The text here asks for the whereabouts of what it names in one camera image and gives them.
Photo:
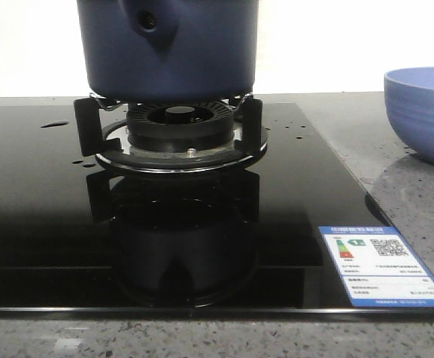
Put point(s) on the dark blue cooking pot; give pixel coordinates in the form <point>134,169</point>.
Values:
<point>169,51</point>

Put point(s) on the black metal pot support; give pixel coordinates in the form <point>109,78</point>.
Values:
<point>111,147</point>

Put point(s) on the black gas burner head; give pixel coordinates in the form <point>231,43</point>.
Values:
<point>176,128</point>

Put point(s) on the black glass gas stove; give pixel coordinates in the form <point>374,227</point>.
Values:
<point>77,240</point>

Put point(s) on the blue energy label sticker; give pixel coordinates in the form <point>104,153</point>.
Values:
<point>378,268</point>

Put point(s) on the light blue plastic bowl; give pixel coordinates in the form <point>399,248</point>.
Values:
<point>409,101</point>

